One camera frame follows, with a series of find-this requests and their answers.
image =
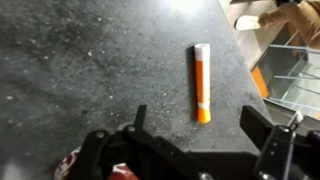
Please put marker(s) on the orange marker with white cap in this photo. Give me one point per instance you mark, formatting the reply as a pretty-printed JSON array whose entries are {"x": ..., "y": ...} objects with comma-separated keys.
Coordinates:
[{"x": 202, "y": 83}]

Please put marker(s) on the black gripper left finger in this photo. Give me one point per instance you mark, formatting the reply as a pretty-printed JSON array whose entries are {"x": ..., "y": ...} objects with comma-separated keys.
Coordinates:
[{"x": 156, "y": 156}]

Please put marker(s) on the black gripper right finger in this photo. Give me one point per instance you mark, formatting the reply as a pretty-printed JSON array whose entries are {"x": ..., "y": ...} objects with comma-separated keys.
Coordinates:
[{"x": 286, "y": 153}]

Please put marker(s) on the red cup with white dots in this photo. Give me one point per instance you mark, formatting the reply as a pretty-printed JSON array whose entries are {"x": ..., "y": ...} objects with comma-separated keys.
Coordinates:
[{"x": 65, "y": 166}]

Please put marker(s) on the white shoe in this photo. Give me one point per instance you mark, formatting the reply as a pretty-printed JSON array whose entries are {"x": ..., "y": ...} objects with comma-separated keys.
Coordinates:
[{"x": 247, "y": 22}]

